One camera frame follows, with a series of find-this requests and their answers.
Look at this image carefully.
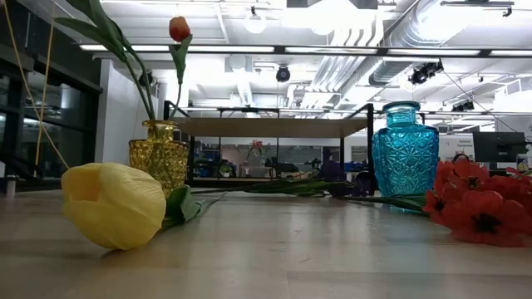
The yellow glass vase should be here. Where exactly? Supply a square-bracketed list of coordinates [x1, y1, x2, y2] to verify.
[128, 120, 189, 199]

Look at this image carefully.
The blue glass vase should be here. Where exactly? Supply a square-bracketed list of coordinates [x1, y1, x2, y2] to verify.
[372, 100, 441, 199]

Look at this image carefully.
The yellow artificial tulip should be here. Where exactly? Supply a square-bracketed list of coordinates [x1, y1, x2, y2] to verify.
[61, 161, 228, 252]

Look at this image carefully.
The large red flower bunch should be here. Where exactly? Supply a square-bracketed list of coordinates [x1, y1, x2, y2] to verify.
[338, 159, 532, 249]

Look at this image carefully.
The pink potted flower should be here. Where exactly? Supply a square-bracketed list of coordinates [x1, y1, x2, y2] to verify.
[248, 140, 265, 161]

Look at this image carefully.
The black monitor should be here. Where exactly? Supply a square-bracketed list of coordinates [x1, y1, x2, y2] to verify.
[472, 131, 530, 164]

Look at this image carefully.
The wooden shelf with black frame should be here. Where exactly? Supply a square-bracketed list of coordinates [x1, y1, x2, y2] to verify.
[163, 100, 375, 196]

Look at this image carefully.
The black ceiling light rail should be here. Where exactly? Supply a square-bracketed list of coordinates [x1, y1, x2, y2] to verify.
[78, 43, 532, 58]

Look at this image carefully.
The silver ventilation duct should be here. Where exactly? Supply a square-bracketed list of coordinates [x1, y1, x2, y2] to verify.
[384, 0, 462, 47]
[367, 57, 416, 87]

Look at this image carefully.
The black ceiling camera rig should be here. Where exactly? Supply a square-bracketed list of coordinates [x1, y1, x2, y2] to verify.
[407, 59, 445, 86]

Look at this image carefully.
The white wall sign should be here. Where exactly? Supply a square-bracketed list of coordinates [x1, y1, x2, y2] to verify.
[439, 135, 475, 162]

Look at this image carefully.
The grey metal post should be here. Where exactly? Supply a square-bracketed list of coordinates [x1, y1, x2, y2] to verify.
[4, 174, 17, 199]

